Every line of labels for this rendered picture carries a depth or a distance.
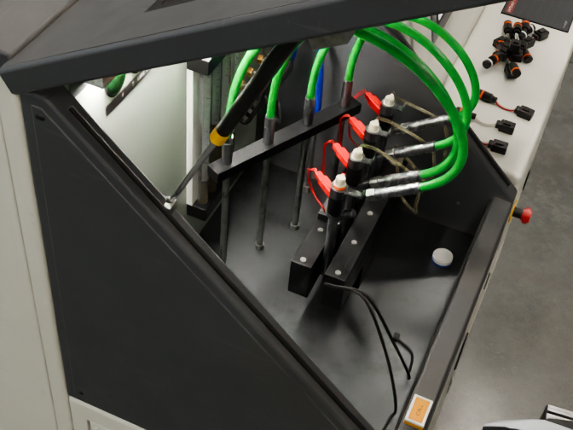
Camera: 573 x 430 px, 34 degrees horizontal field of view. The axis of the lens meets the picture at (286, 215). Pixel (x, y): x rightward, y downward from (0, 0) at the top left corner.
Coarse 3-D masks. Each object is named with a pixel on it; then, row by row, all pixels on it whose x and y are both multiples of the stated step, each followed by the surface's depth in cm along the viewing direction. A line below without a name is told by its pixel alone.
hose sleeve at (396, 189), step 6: (390, 186) 145; (396, 186) 144; (402, 186) 144; (408, 186) 143; (414, 186) 142; (378, 192) 146; (384, 192) 145; (390, 192) 145; (396, 192) 144; (402, 192) 144; (408, 192) 143; (414, 192) 143; (420, 192) 142; (378, 198) 147; (384, 198) 146
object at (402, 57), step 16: (368, 32) 128; (384, 48) 128; (240, 64) 141; (416, 64) 128; (240, 80) 143; (432, 80) 129; (448, 96) 130; (448, 112) 131; (464, 128) 132; (464, 144) 133; (464, 160) 135; (448, 176) 138
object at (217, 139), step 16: (288, 48) 92; (272, 64) 95; (256, 80) 97; (240, 96) 100; (256, 96) 99; (240, 112) 102; (224, 128) 104; (192, 176) 114; (176, 192) 117; (176, 208) 120
